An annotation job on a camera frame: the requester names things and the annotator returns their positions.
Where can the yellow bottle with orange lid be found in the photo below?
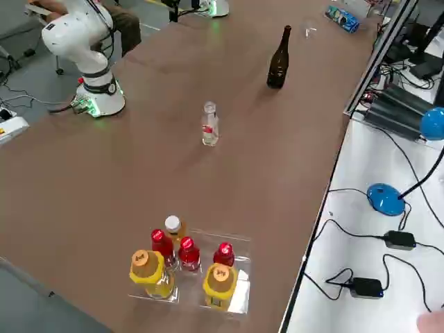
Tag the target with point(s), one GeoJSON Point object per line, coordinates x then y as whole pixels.
{"type": "Point", "coordinates": [145, 270]}
{"type": "Point", "coordinates": [218, 281]}

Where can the white side desk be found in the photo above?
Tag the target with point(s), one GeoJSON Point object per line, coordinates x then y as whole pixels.
{"type": "Point", "coordinates": [347, 243]}

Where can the clear acrylic bottle shelf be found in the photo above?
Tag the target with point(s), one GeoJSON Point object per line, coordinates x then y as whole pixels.
{"type": "Point", "coordinates": [239, 243]}

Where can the office chair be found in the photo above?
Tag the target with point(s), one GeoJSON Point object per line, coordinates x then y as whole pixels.
{"type": "Point", "coordinates": [59, 66]}

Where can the black monitor stand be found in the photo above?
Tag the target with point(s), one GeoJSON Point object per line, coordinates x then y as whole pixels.
{"type": "Point", "coordinates": [425, 69]}

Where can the dark brown glass bottle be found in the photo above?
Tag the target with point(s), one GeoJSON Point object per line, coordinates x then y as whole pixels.
{"type": "Point", "coordinates": [277, 66]}

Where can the white-capped yellow drink bottle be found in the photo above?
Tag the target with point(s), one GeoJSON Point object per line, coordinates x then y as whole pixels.
{"type": "Point", "coordinates": [172, 223]}

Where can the dark finned metal box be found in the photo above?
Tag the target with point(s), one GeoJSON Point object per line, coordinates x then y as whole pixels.
{"type": "Point", "coordinates": [395, 111]}

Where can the teal snack packet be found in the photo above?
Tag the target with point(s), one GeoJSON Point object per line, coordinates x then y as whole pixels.
{"type": "Point", "coordinates": [333, 13]}

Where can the pale pink rounded object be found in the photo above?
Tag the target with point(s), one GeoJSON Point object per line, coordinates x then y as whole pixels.
{"type": "Point", "coordinates": [431, 324]}

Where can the blue biscuit packet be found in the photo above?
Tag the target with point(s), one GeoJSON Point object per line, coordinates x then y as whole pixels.
{"type": "Point", "coordinates": [350, 22]}

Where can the clear plastic drink bottle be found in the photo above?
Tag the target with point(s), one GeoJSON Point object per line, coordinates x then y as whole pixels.
{"type": "Point", "coordinates": [210, 125]}

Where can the green circuit board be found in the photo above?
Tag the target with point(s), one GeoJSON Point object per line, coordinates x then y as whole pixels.
{"type": "Point", "coordinates": [204, 7]}

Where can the blue desk lamp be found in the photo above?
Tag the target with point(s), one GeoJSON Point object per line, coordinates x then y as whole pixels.
{"type": "Point", "coordinates": [385, 199]}

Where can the person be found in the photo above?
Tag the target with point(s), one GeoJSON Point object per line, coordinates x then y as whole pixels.
{"type": "Point", "coordinates": [128, 31]}

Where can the red drink bottle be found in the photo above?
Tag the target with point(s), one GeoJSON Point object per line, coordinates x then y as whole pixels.
{"type": "Point", "coordinates": [189, 253]}
{"type": "Point", "coordinates": [159, 243]}
{"type": "Point", "coordinates": [223, 253]}

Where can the black power adapter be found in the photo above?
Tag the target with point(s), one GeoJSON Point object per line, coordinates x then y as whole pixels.
{"type": "Point", "coordinates": [366, 288]}
{"type": "Point", "coordinates": [400, 240]}

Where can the white controller box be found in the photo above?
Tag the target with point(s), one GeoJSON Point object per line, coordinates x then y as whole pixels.
{"type": "Point", "coordinates": [12, 130]}

